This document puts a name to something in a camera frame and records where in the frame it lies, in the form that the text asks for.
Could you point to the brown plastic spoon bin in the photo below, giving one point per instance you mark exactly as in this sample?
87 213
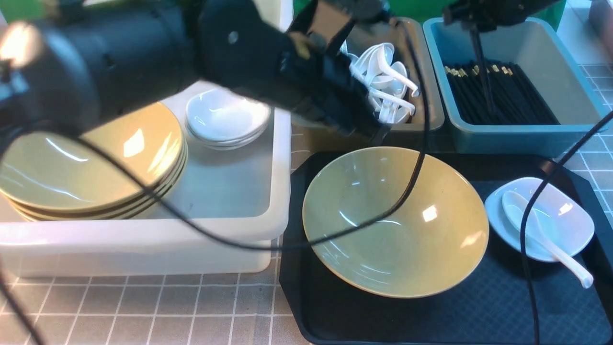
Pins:
411 49

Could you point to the stack of white dishes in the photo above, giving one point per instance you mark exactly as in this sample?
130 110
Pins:
222 120

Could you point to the white plastic dish tub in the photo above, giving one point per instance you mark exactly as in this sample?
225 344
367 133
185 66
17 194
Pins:
242 194

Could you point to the pile of white spoons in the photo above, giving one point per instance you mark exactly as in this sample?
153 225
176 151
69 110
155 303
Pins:
387 81

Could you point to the white ceramic soup spoon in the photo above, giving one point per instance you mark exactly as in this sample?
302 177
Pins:
526 221

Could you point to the pile of black chopsticks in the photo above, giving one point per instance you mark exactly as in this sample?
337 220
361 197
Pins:
516 100

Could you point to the dark green chopstick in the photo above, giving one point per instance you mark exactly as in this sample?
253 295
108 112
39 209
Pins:
483 70

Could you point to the teal plastic chopstick bin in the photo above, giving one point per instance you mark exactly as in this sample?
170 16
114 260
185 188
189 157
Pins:
535 47

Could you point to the white square sauce dish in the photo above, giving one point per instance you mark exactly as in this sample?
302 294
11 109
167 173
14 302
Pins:
565 222

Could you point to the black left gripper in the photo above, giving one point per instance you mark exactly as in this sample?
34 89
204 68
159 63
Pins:
314 81

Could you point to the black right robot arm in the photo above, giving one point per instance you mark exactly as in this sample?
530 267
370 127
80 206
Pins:
493 12

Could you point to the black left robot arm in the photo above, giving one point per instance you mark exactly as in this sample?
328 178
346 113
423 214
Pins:
81 67

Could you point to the yellow noodle bowl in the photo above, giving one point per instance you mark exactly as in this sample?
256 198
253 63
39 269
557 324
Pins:
430 244

